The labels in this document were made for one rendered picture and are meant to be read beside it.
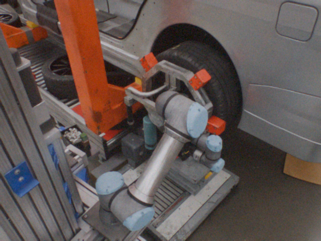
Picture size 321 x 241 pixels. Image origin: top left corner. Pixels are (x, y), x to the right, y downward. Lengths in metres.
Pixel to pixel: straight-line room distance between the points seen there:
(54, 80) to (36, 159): 2.03
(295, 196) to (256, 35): 1.48
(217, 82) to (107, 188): 0.88
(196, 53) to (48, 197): 1.11
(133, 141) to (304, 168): 1.51
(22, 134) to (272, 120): 1.27
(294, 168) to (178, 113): 1.89
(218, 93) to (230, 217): 1.05
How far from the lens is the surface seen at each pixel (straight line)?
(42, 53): 4.18
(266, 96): 1.65
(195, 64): 1.67
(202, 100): 1.64
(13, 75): 0.89
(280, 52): 1.52
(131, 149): 2.23
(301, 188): 2.67
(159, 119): 1.73
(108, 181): 1.18
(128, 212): 1.10
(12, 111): 0.93
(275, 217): 2.43
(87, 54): 1.83
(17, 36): 3.77
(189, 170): 2.27
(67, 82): 2.97
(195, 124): 1.02
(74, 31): 1.75
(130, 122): 1.86
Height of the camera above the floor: 1.95
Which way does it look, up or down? 40 degrees down
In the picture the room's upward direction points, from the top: 2 degrees counter-clockwise
